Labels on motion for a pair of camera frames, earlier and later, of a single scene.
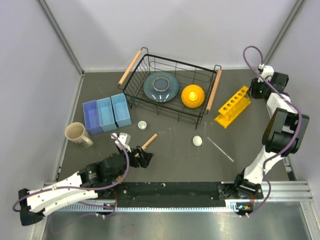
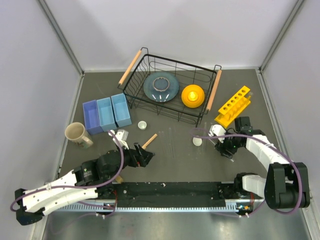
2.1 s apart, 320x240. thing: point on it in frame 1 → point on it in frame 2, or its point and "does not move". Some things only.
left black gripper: [144, 159] does not move
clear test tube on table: [170, 143] does not move
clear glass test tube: [220, 149] does not move
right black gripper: [252, 89] → [222, 147]
